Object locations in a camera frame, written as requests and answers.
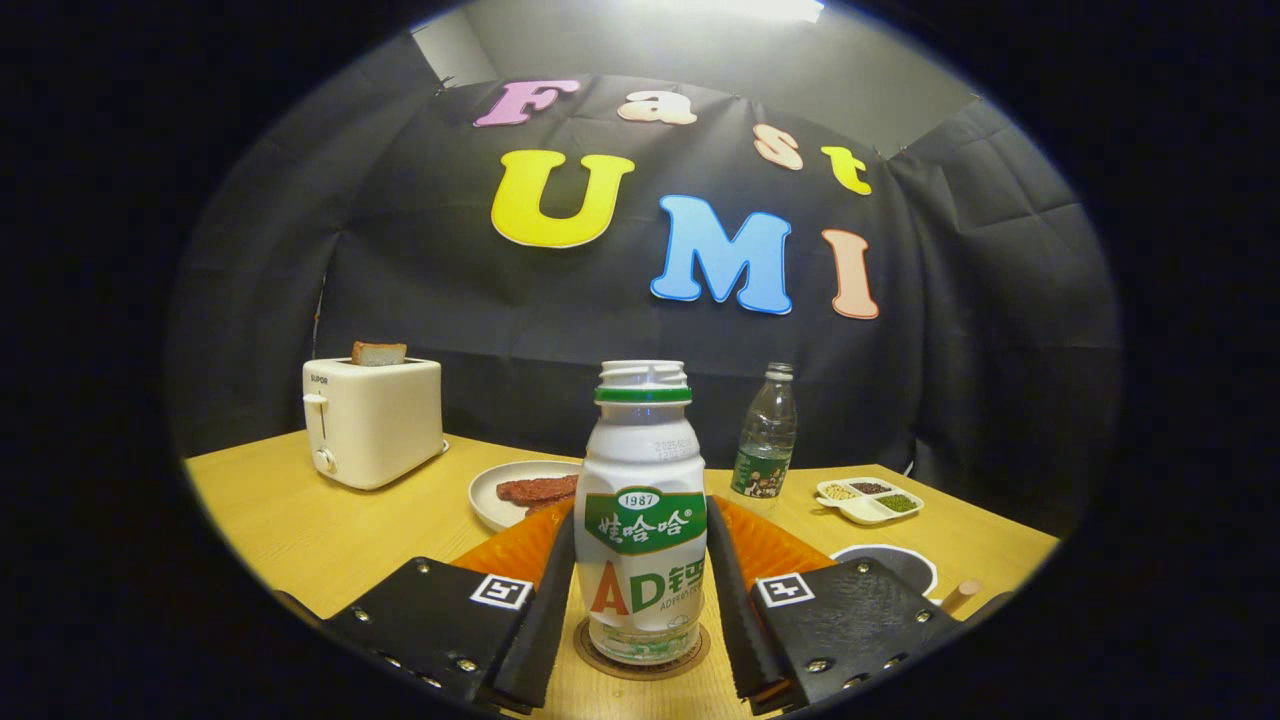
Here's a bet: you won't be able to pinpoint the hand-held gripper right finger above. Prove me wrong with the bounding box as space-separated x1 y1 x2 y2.
706 497 963 714

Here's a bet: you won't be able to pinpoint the cream toaster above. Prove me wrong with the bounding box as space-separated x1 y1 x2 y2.
302 357 448 491

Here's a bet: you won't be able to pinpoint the white juice bottle green label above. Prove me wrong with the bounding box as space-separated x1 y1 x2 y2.
574 360 709 667

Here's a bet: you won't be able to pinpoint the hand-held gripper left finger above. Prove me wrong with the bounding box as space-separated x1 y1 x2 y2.
325 500 591 713

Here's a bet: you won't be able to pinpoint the wooden table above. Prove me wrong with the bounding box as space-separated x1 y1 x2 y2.
183 430 1061 720

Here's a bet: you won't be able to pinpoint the round beige plate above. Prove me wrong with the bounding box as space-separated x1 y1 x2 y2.
469 460 583 533

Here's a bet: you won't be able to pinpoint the clear plastic water bottle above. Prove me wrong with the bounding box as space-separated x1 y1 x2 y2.
731 362 799 499

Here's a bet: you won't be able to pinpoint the white divided dish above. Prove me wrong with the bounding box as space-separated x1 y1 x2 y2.
815 477 925 527

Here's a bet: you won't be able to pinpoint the round cork coaster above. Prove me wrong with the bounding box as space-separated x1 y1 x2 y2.
574 618 712 682

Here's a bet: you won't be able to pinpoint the black backdrop cloth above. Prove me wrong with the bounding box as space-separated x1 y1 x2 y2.
165 30 1121 541

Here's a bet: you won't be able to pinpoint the white cup with wooden handle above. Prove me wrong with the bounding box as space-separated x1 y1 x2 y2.
830 544 984 613

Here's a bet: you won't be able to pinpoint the red sausage pieces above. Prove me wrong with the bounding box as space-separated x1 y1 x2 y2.
496 475 579 511

